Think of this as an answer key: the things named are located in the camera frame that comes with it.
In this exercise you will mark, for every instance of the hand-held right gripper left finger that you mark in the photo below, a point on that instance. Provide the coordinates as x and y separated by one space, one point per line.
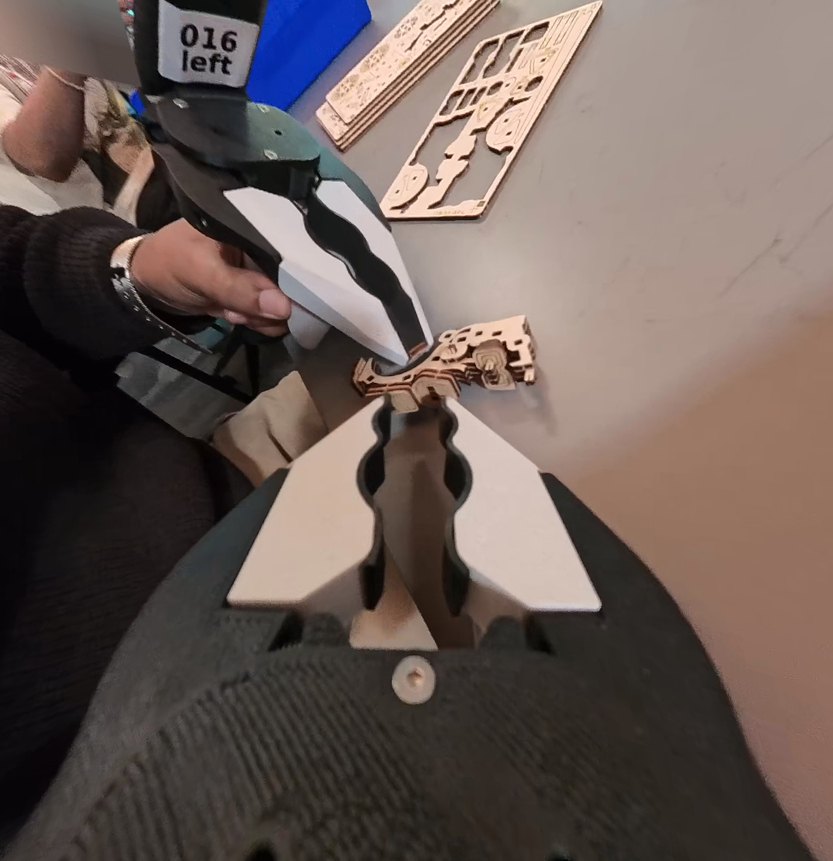
302 538

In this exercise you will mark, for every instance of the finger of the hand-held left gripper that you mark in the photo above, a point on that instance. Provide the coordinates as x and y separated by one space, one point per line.
373 235
302 269

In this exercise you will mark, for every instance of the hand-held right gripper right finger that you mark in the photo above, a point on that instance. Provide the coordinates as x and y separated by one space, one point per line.
524 538

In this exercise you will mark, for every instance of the wooden puzzle model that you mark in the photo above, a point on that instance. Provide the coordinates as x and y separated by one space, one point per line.
470 360

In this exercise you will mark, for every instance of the person's left forearm black sleeve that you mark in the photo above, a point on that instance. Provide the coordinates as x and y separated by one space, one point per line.
46 276

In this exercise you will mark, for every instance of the grey desk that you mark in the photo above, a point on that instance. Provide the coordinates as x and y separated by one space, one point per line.
658 202

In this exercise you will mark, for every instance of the person's left hand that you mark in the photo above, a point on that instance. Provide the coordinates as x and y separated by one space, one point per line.
194 269

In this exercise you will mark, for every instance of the punched-out wooden puzzle sheet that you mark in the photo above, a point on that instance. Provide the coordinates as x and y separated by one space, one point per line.
457 168

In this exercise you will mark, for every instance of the person's tan trouser leg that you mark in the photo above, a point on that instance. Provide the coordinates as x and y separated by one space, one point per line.
275 430

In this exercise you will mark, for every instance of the blue box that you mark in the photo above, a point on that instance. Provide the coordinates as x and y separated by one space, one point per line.
309 47

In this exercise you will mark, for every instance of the dark metal bar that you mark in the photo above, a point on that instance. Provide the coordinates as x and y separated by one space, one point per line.
181 377

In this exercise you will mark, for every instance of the stack of wooden puzzle sheets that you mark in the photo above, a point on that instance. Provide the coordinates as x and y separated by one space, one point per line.
389 74

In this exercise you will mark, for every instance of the silver wristwatch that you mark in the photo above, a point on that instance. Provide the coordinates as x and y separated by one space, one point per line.
128 286

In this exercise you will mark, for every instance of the person's black clothing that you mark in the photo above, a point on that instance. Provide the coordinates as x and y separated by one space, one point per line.
67 572

